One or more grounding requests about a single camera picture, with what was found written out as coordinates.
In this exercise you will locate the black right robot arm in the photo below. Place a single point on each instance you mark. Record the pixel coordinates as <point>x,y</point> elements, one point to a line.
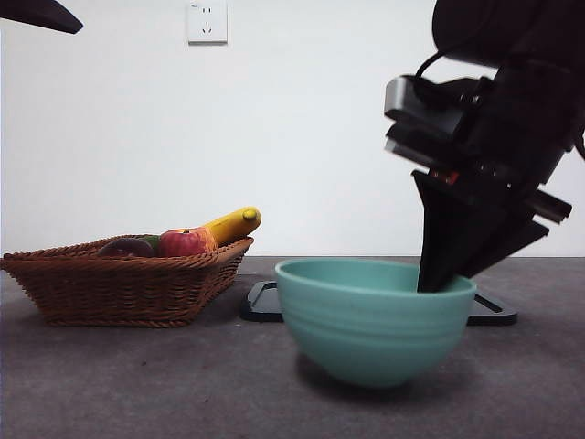
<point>503,27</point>

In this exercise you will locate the dark green rectangular tray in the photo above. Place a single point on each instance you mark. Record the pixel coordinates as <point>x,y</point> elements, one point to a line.
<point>260,306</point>

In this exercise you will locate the white wall socket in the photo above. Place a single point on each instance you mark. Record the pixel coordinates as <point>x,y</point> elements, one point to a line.
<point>208,23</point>

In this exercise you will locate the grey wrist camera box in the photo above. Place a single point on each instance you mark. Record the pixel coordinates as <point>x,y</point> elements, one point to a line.
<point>425,114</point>

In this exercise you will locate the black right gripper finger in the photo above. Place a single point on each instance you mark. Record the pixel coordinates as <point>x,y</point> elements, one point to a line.
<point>512,238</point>
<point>441,228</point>

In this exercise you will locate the red and yellow apple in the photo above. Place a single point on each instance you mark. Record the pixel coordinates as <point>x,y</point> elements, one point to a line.
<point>183,243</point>

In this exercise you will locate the yellow banana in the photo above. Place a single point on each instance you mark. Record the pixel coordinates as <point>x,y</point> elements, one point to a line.
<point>233,226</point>

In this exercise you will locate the brown wicker basket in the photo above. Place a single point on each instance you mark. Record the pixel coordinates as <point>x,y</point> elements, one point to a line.
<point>119,292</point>

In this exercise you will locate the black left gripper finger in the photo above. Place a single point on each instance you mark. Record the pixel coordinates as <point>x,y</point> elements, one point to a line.
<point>36,13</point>

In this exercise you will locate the green avocado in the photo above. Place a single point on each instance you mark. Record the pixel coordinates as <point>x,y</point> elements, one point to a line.
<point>152,241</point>

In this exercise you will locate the dark red plum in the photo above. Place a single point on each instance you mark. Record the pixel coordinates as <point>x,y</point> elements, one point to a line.
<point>125,248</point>

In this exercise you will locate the teal ribbed bowl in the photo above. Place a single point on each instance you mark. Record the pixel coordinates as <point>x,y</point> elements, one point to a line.
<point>375,338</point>

